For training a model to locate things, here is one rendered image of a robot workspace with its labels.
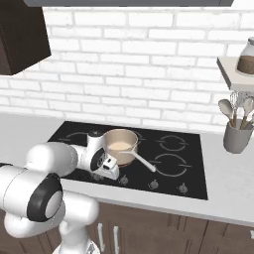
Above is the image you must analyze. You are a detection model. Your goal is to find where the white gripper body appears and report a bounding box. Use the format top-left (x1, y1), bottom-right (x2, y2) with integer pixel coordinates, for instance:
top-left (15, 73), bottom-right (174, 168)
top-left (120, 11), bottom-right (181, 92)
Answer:
top-left (98, 164), bottom-right (121, 182)

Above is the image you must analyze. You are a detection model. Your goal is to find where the dark brown cupboard door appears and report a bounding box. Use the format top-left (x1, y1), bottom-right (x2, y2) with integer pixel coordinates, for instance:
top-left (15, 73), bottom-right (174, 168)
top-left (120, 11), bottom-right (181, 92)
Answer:
top-left (108, 203), bottom-right (175, 254)
top-left (86, 201), bottom-right (111, 254)

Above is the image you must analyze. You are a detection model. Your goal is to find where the black glass hob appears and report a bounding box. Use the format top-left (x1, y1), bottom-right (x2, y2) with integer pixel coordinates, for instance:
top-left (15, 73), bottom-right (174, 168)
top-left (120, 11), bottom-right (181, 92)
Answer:
top-left (48, 120), bottom-right (209, 201)

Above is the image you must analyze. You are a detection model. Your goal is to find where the dark brown base cupboard run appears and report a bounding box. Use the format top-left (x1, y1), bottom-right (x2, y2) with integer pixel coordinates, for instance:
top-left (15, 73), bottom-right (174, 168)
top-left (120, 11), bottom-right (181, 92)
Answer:
top-left (173, 212), bottom-right (254, 254)

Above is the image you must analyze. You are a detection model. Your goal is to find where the grey utensil pot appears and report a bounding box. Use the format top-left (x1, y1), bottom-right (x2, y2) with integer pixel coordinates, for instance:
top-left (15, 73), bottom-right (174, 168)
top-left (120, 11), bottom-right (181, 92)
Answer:
top-left (222, 119), bottom-right (254, 155)

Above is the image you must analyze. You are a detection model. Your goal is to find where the metal whisk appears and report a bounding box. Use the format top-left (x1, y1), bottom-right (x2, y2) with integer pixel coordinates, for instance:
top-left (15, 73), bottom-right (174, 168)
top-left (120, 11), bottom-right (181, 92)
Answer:
top-left (229, 90), bottom-right (241, 112)

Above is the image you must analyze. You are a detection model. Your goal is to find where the grey extractor hood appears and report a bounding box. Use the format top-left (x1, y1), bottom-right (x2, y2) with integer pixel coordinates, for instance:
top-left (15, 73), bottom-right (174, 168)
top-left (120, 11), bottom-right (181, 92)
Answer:
top-left (22, 0), bottom-right (235, 8)

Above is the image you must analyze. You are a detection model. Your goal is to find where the glass jar with brown contents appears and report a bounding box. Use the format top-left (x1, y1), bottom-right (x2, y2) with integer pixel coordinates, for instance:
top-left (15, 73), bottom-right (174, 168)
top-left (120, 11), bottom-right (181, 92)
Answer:
top-left (236, 37), bottom-right (254, 76)

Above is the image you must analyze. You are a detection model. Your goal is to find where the beige saucepan with white handle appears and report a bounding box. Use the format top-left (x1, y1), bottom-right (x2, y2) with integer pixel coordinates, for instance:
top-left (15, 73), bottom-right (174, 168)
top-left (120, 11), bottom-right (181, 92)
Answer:
top-left (102, 128), bottom-right (158, 174)

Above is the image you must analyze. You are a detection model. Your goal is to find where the white cupboard door handle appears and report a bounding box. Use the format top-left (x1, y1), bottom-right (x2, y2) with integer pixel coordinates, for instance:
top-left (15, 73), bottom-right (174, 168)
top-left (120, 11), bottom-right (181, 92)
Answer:
top-left (112, 225), bottom-right (121, 254)
top-left (97, 222), bottom-right (106, 253)

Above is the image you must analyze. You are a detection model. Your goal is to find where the pale wooden-handled spoon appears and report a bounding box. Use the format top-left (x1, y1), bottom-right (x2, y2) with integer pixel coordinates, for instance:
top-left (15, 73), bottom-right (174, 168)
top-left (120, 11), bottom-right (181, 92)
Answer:
top-left (239, 96), bottom-right (254, 130)
top-left (217, 98), bottom-right (238, 129)

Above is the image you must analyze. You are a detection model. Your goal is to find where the white wall shelf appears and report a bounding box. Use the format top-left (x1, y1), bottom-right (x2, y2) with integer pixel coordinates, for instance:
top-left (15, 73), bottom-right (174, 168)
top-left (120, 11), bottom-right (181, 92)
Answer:
top-left (216, 56), bottom-right (254, 92)

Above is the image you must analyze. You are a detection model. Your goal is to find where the dark brown wall cupboard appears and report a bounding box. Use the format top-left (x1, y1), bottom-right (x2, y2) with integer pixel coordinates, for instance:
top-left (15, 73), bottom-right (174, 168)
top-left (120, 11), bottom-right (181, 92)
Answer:
top-left (0, 0), bottom-right (53, 76)

